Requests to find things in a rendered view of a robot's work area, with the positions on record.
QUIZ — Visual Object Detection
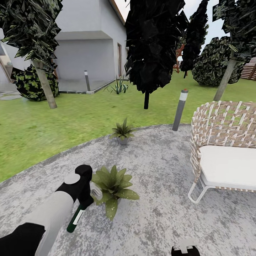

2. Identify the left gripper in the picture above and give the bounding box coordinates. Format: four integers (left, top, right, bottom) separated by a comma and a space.
77, 188, 94, 209

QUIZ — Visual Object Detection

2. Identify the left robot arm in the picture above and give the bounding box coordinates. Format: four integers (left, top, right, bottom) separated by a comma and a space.
0, 165, 103, 256

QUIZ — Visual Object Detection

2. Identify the insectifuge atomizer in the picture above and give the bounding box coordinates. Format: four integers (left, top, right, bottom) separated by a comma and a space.
66, 203, 85, 233

